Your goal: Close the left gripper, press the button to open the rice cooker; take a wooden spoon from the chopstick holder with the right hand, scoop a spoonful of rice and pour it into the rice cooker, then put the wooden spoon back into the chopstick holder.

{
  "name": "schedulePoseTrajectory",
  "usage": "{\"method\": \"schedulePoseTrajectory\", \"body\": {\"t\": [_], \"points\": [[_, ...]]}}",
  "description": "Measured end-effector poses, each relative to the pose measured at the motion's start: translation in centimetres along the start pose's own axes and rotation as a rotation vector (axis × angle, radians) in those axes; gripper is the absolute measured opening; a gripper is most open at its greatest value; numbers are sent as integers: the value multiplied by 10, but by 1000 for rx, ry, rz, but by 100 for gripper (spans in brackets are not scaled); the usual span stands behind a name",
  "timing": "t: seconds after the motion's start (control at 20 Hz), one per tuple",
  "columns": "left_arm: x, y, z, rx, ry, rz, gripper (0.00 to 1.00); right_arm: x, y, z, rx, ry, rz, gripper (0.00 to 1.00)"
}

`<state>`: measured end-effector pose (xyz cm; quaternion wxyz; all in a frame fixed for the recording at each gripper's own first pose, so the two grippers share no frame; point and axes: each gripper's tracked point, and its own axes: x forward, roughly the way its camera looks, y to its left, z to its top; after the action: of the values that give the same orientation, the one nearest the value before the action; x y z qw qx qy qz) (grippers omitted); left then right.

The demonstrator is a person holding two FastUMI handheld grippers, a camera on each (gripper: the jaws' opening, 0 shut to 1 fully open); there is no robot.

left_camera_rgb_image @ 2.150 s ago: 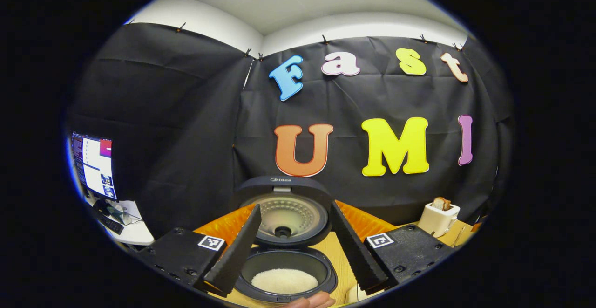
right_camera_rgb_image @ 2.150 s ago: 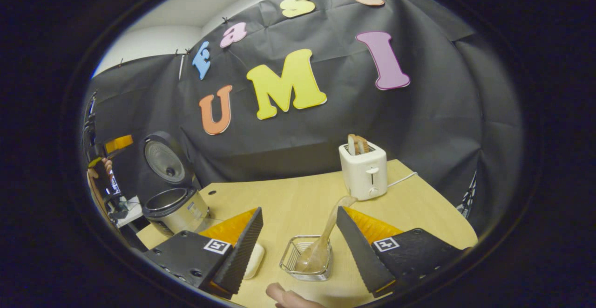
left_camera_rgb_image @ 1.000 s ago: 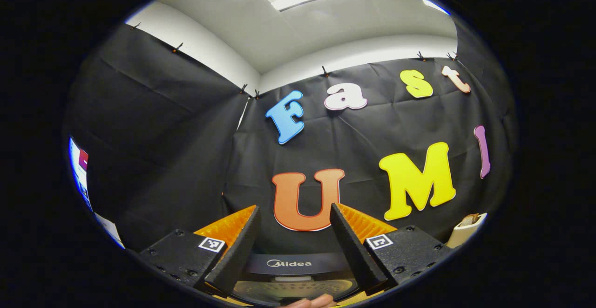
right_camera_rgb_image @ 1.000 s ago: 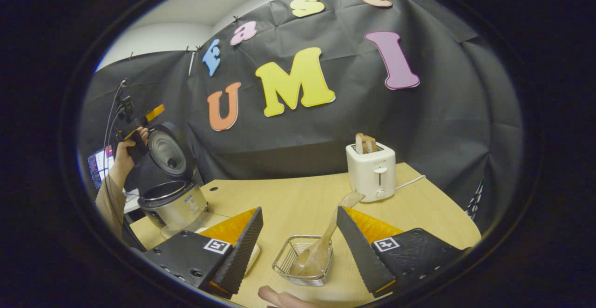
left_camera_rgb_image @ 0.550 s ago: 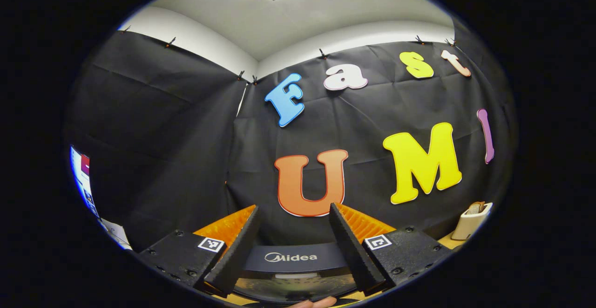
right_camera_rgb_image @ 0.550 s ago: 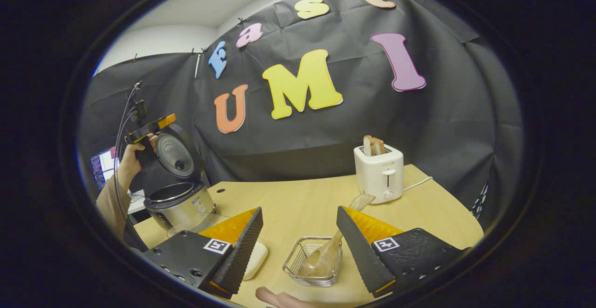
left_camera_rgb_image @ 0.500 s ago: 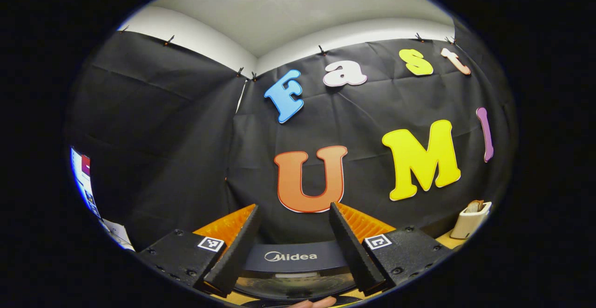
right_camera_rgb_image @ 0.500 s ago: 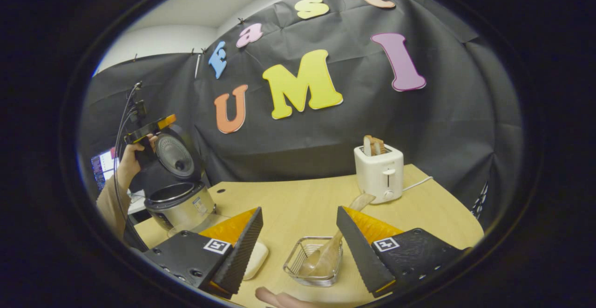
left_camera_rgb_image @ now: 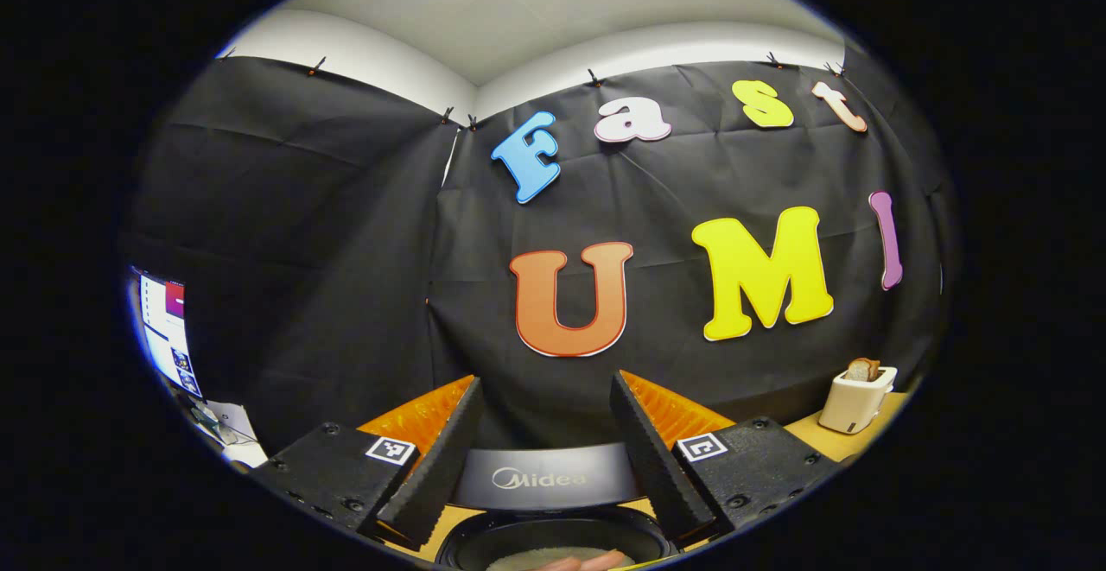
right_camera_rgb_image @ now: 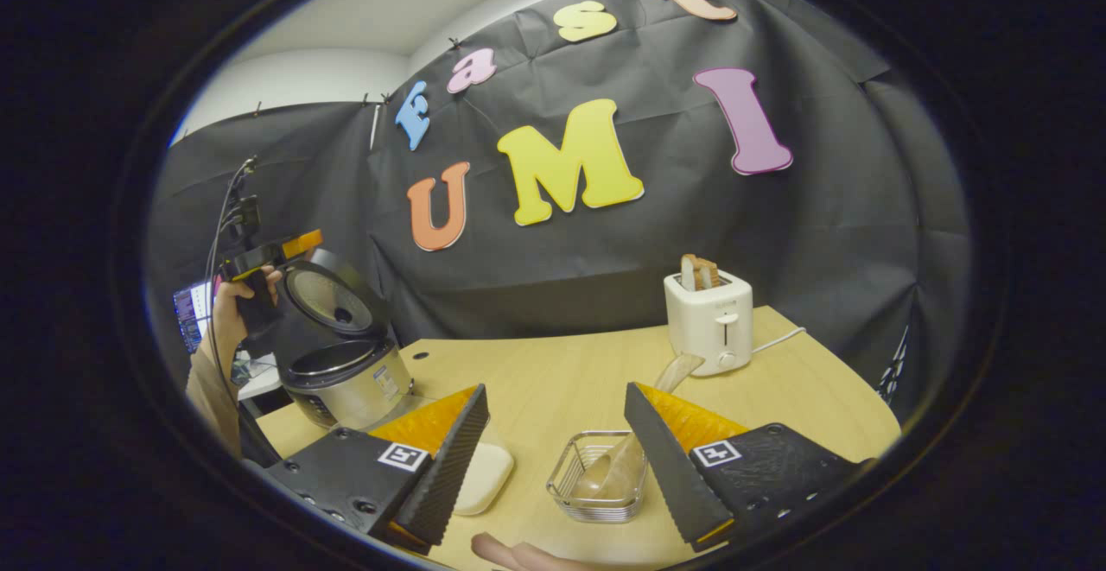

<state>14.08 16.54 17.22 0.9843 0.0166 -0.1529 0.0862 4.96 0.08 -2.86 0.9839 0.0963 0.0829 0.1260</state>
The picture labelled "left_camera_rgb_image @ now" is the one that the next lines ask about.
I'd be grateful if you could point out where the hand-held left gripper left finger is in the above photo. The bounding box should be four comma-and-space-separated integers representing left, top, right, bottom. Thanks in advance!
251, 375, 485, 552

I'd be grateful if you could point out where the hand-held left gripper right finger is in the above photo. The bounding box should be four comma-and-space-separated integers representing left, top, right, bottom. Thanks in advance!
609, 371, 841, 546

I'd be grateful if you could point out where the silver black rice cooker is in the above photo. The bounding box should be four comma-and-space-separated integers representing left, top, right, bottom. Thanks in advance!
436, 443, 683, 571

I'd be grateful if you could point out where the white side table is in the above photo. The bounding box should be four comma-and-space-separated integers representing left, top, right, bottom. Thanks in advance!
186, 398, 270, 470

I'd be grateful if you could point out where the white toaster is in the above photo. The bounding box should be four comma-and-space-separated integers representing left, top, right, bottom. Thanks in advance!
817, 366, 898, 435

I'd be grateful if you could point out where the pale crumpled bag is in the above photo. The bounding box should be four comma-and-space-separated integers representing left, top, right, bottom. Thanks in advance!
192, 404, 238, 447

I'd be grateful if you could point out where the black backdrop cloth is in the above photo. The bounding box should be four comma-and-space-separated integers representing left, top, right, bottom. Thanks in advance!
125, 57, 956, 455

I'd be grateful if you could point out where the computer monitor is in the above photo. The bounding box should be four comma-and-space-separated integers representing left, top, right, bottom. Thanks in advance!
130, 269, 204, 399

